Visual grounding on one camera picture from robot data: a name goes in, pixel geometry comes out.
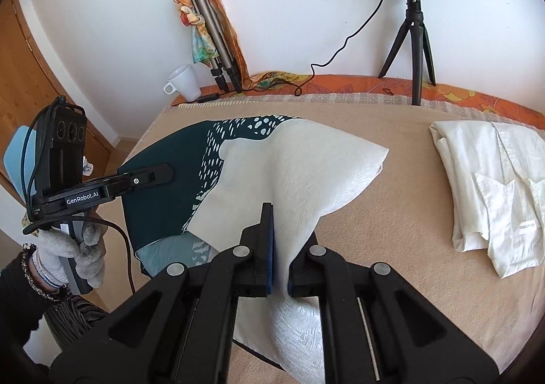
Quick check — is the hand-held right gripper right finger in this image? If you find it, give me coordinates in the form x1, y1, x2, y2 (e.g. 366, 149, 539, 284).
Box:
286, 231, 499, 384

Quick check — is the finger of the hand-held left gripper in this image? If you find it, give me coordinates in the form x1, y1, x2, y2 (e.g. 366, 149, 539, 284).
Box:
116, 163, 174, 194

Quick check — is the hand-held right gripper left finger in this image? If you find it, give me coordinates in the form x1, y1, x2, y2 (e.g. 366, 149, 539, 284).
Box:
49, 202, 277, 384

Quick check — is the white dark green printed shirt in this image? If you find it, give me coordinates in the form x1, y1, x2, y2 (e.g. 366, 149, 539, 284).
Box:
121, 114, 390, 384

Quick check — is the person's left forearm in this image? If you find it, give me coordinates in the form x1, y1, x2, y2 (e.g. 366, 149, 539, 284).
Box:
0, 243, 71, 368

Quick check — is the person's left hand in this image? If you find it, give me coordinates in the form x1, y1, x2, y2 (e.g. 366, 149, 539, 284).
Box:
34, 224, 106, 289

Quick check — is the light blue plastic object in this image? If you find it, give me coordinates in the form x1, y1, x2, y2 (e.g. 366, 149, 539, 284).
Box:
2, 124, 39, 198

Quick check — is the wooden door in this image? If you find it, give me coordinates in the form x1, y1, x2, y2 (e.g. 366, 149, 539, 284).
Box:
0, 0, 115, 197

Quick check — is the white cup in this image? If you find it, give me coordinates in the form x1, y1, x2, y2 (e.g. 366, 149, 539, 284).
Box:
164, 65, 202, 101

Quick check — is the grey folded tripod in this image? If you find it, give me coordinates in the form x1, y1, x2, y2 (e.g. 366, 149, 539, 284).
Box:
187, 0, 244, 93

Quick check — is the person's striped pants leg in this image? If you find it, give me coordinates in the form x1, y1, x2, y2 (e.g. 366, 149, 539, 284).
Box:
43, 288, 113, 351

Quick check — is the orange patterned scarf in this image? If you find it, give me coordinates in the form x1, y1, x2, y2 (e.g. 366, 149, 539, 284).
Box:
172, 0, 299, 91

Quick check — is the orange patterned sheet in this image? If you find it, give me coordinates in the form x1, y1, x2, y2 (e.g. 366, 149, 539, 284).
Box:
198, 73, 545, 129

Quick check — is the black mini tripod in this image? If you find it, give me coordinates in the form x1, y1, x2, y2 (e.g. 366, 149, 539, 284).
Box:
378, 0, 437, 106

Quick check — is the black sleeved gripper cable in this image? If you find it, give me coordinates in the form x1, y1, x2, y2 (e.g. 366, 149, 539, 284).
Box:
21, 97, 138, 294

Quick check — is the black ring light cable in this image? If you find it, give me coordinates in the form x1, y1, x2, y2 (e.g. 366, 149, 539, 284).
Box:
294, 0, 390, 96

